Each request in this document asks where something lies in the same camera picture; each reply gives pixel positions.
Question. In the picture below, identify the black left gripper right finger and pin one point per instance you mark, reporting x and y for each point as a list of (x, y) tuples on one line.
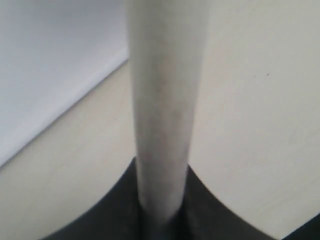
[(203, 217)]

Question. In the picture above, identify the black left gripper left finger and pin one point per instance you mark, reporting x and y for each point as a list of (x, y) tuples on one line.
[(117, 216)]

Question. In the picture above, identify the white drumstick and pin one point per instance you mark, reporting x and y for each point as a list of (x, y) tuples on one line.
[(166, 40)]

